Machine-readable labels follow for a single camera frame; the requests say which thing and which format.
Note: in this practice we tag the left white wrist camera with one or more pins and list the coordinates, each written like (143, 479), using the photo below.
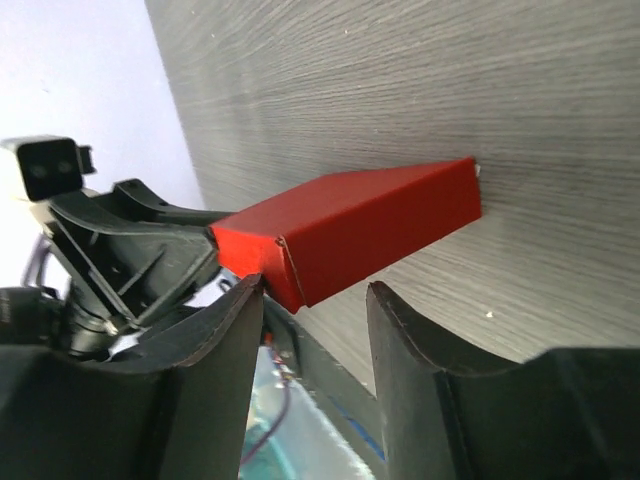
(36, 168)

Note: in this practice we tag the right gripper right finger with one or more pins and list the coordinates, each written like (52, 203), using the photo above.
(451, 410)

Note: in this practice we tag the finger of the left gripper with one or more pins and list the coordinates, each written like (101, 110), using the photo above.
(179, 264)
(142, 211)

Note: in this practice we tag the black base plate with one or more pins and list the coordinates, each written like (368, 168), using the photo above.
(346, 401)

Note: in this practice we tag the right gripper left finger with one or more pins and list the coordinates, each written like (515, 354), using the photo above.
(174, 406)

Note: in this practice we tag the red paper box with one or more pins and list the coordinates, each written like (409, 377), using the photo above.
(322, 237)

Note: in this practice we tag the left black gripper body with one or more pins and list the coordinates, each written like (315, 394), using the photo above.
(107, 295)

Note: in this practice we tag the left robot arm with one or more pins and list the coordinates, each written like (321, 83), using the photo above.
(31, 312)

